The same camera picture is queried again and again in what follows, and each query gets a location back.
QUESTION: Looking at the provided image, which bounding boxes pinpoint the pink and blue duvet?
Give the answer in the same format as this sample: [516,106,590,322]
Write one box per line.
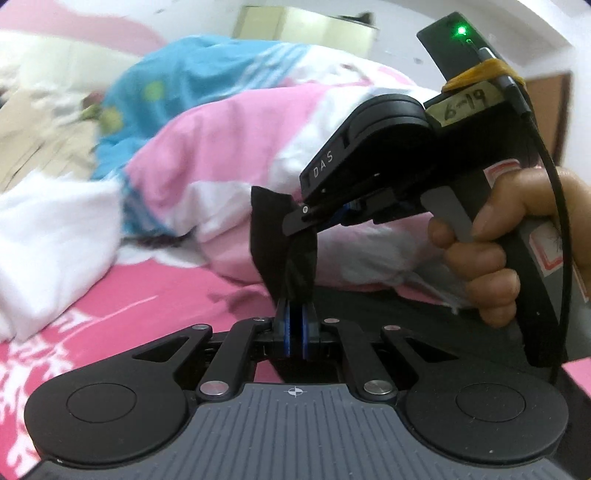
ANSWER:
[90,34,462,315]

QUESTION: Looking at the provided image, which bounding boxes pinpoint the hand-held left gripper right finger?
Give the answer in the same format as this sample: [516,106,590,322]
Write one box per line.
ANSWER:
[300,304,458,402]

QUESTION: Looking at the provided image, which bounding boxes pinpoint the beige pants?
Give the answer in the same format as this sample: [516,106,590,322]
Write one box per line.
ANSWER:
[0,88,101,195]

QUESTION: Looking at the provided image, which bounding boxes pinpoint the pale yellow wardrobe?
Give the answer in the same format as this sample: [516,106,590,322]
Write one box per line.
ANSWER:
[233,6,380,61]

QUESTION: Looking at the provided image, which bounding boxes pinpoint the brown wooden door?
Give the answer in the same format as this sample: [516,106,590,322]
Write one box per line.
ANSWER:
[525,73,572,168]

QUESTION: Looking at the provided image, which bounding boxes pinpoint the pink floral blanket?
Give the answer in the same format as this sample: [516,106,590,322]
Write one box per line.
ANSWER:
[0,256,591,464]

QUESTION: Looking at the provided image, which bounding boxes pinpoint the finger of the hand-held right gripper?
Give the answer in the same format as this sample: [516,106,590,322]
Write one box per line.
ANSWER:
[281,196,384,238]

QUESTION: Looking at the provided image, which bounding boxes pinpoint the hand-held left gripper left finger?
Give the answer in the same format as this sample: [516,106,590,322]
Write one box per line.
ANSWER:
[134,298,291,402]

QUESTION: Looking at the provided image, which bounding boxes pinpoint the black t-shirt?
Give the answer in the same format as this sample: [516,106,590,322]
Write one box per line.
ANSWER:
[249,186,573,386]

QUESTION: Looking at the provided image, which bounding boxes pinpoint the black cable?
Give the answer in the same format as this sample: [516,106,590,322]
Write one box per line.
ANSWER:
[464,39,579,386]

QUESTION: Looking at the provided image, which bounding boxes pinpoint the person's right hand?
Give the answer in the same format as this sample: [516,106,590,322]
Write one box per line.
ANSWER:
[427,166,591,329]

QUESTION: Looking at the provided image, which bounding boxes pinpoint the white cloth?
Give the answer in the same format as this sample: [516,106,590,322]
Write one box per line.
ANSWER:
[0,178,126,343]

